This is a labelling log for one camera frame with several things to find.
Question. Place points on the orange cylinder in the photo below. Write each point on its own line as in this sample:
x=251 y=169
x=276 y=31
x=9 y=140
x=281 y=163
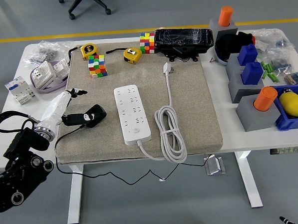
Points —
x=265 y=98
x=225 y=15

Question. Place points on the large grey holder block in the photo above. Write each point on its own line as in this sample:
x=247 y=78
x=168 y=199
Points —
x=254 y=116

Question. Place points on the grey-brown mat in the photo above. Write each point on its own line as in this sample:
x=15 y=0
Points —
x=188 y=102

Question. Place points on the small metal screw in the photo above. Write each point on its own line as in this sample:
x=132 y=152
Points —
x=212 y=60

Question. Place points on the black cloth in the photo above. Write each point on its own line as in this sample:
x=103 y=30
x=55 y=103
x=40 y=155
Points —
x=228 y=45

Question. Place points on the clear bag of white parts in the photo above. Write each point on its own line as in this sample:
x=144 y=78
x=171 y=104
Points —
x=272 y=41

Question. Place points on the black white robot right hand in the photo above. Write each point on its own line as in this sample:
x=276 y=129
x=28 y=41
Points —
x=288 y=221

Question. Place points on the green plastic anchor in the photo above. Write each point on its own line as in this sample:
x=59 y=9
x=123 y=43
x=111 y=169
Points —
x=270 y=76
x=270 y=68
x=274 y=77
x=263 y=65
x=264 y=74
x=267 y=67

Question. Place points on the yellow tape measure silver clip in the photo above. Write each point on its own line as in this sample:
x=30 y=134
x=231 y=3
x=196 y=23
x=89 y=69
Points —
x=132 y=55

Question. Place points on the black wrapped box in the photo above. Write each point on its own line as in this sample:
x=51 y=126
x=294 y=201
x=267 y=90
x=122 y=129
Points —
x=182 y=38

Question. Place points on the table control panel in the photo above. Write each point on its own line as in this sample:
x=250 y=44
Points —
x=288 y=150

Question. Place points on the clear bag of grey screws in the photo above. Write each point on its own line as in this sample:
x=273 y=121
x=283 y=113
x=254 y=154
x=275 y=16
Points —
x=44 y=53

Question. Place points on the grey stepped holder block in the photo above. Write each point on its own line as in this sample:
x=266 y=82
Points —
x=235 y=87

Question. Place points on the small black white toy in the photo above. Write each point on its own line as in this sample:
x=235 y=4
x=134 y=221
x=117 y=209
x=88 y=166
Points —
x=286 y=90

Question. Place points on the yellow tape measure printed 5m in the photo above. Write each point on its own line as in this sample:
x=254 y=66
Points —
x=89 y=51

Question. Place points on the blue plastic bin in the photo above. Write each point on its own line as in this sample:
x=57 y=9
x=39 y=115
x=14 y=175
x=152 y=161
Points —
x=287 y=124

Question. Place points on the white wall socket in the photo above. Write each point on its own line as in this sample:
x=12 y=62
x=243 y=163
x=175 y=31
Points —
x=43 y=74
x=60 y=69

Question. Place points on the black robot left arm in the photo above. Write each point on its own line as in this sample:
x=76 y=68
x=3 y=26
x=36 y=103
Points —
x=19 y=161

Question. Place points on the black office chair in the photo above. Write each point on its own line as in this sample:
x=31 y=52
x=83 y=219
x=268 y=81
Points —
x=71 y=16

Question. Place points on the clear bag of blue parts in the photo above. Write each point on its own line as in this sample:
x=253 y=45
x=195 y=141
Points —
x=281 y=64

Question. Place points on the small grey holder block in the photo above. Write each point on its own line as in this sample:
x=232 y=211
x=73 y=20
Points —
x=224 y=31

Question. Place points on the white power strip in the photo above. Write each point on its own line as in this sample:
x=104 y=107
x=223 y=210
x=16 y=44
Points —
x=131 y=113

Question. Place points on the blue peg block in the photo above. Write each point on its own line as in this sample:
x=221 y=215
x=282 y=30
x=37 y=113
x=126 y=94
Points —
x=247 y=54
x=252 y=73

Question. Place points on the small red cap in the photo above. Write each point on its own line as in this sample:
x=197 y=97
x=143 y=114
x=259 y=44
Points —
x=253 y=39

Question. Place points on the light blue bowl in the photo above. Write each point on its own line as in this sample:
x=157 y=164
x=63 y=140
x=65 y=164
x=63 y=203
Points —
x=220 y=59

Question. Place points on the colourful puzzle cube stack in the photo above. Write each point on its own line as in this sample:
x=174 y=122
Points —
x=97 y=67
x=147 y=43

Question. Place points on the clear bag of striped components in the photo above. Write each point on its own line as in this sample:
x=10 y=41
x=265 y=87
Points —
x=297 y=77

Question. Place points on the white table leg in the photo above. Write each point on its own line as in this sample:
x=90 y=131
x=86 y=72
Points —
x=76 y=196
x=250 y=184

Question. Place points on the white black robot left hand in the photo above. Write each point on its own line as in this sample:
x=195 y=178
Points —
x=54 y=109

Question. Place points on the yellow lemon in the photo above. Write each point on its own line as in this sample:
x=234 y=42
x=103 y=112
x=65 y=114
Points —
x=291 y=104

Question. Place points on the silver metal bracket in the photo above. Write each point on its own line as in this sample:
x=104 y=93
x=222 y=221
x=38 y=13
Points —
x=214 y=165

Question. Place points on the black power adapter plug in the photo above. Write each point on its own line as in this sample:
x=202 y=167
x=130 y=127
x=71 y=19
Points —
x=99 y=112

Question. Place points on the white circuit breaker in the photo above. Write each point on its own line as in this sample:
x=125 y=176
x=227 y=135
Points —
x=20 y=90

